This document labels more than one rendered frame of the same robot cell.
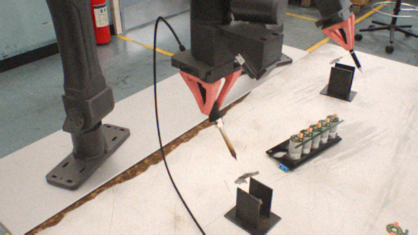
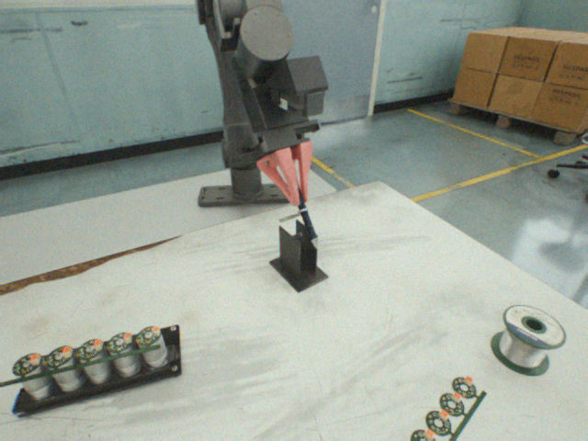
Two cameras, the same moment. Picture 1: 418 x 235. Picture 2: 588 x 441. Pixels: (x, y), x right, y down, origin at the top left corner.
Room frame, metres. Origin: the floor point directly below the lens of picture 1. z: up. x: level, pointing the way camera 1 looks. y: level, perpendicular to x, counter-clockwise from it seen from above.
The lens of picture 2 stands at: (0.50, -0.49, 1.12)
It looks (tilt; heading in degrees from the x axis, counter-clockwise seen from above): 34 degrees down; 22
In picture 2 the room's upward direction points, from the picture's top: straight up
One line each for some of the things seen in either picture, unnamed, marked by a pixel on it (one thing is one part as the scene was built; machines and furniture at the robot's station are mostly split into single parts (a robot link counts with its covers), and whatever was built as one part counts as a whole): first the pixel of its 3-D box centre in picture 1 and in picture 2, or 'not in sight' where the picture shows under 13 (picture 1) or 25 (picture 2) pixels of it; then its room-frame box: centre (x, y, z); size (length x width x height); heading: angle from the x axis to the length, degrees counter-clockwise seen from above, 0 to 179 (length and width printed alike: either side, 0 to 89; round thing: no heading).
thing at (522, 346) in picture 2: not in sight; (525, 339); (0.85, -0.64, 0.78); 0.06 x 0.06 x 0.05
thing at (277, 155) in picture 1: (304, 146); (108, 367); (0.65, -0.20, 0.76); 0.16 x 0.07 x 0.01; 129
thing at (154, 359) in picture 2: (330, 128); (153, 349); (0.67, -0.25, 0.79); 0.02 x 0.02 x 0.05
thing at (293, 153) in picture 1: (295, 148); (37, 378); (0.60, -0.17, 0.79); 0.02 x 0.02 x 0.05
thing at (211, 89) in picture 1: (211, 84); not in sight; (0.53, 0.00, 0.97); 0.07 x 0.07 x 0.09; 47
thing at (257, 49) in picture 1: (241, 51); not in sight; (0.49, -0.04, 1.04); 0.11 x 0.07 x 0.06; 47
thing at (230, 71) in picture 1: (209, 85); not in sight; (0.52, 0.00, 0.97); 0.07 x 0.07 x 0.09; 47
